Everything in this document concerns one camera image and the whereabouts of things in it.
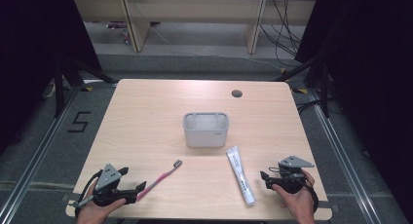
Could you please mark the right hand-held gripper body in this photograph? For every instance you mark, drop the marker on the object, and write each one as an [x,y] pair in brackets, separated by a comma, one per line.
[290,180]

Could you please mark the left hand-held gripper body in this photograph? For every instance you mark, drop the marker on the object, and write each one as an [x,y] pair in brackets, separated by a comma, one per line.
[108,180]

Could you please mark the pink toothbrush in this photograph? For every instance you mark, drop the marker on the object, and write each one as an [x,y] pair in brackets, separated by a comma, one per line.
[159,180]

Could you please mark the white toothpaste tube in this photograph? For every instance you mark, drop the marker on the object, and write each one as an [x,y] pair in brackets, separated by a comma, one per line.
[240,175]

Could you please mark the grey toothbrush holder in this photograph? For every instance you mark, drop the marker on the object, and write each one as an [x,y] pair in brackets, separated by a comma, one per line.
[206,136]

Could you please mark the person's right hand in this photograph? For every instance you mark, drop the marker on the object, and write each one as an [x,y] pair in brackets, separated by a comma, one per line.
[302,204]

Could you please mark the person's left hand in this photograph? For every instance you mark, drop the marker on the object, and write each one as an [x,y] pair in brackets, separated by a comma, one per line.
[94,214]

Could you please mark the grey plug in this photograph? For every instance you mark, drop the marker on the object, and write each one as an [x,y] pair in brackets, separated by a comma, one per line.
[82,203]

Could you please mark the grey tape piece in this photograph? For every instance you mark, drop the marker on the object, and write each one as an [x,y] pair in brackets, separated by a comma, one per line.
[328,206]
[69,197]

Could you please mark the yellow black floor marker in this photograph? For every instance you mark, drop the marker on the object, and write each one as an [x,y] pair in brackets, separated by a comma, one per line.
[88,88]
[300,91]

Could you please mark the black metal stand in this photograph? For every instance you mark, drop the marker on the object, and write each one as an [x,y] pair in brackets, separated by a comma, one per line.
[59,87]
[324,87]

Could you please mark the dark curtain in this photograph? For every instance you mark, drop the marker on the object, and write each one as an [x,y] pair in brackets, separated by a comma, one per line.
[373,71]
[29,55]

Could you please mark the small colourful items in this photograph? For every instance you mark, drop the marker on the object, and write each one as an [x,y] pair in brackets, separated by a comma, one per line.
[120,30]

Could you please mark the metal floor rail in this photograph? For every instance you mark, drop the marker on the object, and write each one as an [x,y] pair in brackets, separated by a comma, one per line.
[344,159]
[35,159]

